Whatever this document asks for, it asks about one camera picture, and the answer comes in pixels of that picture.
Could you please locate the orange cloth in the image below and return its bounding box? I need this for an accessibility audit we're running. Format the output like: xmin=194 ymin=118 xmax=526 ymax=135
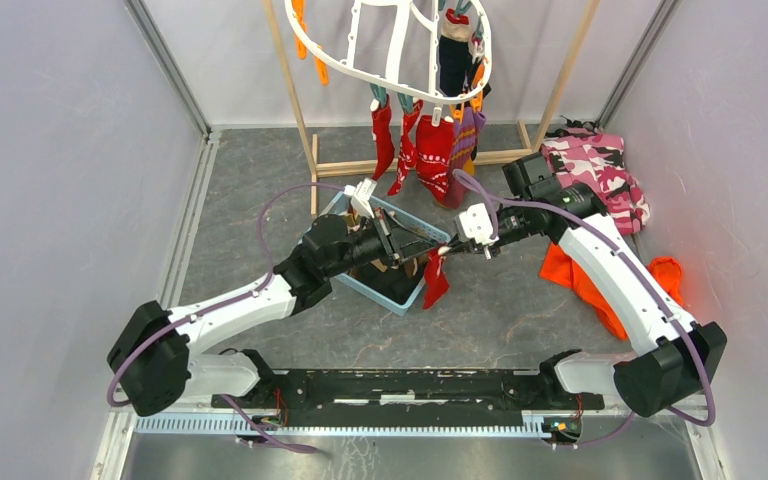
xmin=539 ymin=243 xmax=685 ymax=341

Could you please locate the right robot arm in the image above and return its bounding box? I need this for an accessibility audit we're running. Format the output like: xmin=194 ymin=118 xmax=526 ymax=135
xmin=449 ymin=155 xmax=727 ymax=427

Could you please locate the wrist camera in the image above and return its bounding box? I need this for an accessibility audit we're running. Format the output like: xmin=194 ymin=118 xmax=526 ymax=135
xmin=455 ymin=203 xmax=498 ymax=246
xmin=343 ymin=177 xmax=377 ymax=218

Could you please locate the red white patterned sock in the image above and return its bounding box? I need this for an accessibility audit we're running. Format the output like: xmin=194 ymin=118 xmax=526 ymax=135
xmin=415 ymin=115 xmax=455 ymax=201

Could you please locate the teal clothespin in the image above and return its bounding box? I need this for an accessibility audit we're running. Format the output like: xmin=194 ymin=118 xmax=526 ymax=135
xmin=370 ymin=83 xmax=389 ymax=110
xmin=397 ymin=92 xmax=415 ymax=114

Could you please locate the white round sock hanger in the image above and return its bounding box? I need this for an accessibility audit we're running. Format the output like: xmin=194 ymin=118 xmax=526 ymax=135
xmin=289 ymin=1 xmax=481 ymax=89

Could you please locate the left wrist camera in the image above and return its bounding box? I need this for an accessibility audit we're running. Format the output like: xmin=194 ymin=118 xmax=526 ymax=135
xmin=343 ymin=177 xmax=377 ymax=218

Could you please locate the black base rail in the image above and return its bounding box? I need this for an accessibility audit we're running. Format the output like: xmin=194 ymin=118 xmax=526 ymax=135
xmin=232 ymin=369 xmax=605 ymax=428

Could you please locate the pink camouflage cloth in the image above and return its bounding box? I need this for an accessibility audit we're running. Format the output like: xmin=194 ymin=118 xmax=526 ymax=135
xmin=541 ymin=128 xmax=651 ymax=235

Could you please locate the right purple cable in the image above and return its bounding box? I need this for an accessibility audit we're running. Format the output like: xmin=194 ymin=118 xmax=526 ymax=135
xmin=453 ymin=168 xmax=718 ymax=450

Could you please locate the white clothespin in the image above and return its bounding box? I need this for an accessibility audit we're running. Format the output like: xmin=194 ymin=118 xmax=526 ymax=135
xmin=431 ymin=105 xmax=443 ymax=127

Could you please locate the tan sock in basket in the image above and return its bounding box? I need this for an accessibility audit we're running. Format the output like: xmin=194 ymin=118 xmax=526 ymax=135
xmin=343 ymin=208 xmax=427 ymax=280

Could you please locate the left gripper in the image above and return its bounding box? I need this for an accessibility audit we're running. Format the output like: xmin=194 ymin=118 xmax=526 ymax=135
xmin=324 ymin=208 xmax=439 ymax=279

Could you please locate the wooden hanger stand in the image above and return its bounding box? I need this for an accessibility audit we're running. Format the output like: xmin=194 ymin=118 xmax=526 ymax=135
xmin=262 ymin=1 xmax=600 ymax=182

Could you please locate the orange clothespin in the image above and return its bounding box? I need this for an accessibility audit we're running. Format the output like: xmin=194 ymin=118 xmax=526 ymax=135
xmin=451 ymin=59 xmax=491 ymax=124
xmin=291 ymin=0 xmax=331 ymax=87

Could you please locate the red santa pattern sock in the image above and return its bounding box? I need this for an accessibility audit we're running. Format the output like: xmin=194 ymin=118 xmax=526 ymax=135
xmin=423 ymin=246 xmax=450 ymax=310

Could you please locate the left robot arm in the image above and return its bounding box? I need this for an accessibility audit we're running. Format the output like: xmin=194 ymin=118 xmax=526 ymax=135
xmin=107 ymin=208 xmax=448 ymax=417

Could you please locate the black hanging sock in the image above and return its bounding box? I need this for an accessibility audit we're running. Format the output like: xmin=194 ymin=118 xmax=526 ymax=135
xmin=438 ymin=36 xmax=482 ymax=97

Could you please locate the beige red cuffed sock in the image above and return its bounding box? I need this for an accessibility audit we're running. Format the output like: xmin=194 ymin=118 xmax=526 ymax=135
xmin=441 ymin=8 xmax=472 ymax=43

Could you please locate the purple striped hanging sock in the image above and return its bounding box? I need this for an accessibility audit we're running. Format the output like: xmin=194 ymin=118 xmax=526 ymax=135
xmin=439 ymin=106 xmax=486 ymax=209

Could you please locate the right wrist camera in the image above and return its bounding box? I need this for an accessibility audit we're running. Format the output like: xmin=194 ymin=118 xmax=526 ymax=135
xmin=455 ymin=203 xmax=498 ymax=246

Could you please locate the red sock in basket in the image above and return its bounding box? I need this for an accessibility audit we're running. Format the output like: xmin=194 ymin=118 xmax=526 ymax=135
xmin=370 ymin=98 xmax=395 ymax=181

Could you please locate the light blue laundry basket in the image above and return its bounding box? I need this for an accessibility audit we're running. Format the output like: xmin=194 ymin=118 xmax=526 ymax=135
xmin=322 ymin=193 xmax=452 ymax=316

